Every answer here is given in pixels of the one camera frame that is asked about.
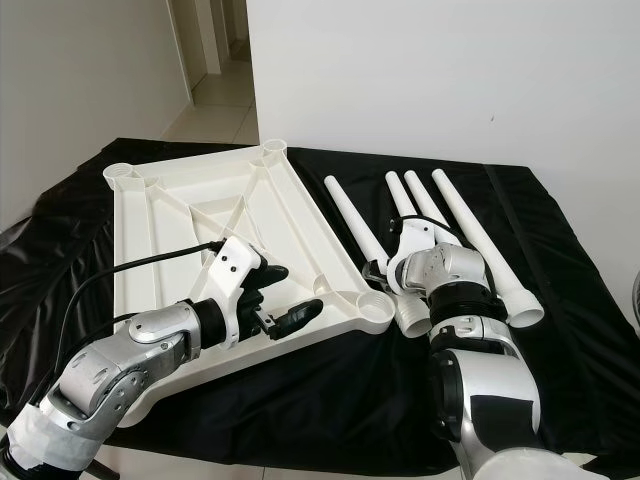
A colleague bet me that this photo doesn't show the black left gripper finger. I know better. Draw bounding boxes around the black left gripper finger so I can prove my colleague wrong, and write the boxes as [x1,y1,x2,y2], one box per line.
[259,302,324,339]
[250,262,288,299]

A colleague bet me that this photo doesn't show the white plastic children table top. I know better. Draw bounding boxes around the white plastic children table top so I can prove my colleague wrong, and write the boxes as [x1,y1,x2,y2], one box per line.
[102,138,397,411]

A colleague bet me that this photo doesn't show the black table cloth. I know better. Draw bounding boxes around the black table cloth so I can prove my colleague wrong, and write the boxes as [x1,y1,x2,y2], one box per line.
[0,137,640,476]

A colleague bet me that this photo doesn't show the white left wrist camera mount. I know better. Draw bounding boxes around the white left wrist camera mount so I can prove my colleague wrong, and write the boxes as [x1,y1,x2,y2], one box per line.
[203,236,269,346]

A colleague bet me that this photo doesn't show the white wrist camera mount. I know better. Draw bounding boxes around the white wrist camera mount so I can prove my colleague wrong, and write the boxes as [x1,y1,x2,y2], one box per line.
[398,217,458,257]
[203,236,269,346]

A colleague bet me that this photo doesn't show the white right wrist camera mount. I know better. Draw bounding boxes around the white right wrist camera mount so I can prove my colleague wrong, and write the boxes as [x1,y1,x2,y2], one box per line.
[398,217,458,257]

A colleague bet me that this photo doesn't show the white door frame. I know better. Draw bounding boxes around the white door frame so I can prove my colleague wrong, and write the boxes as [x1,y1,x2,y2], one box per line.
[166,0,223,105]

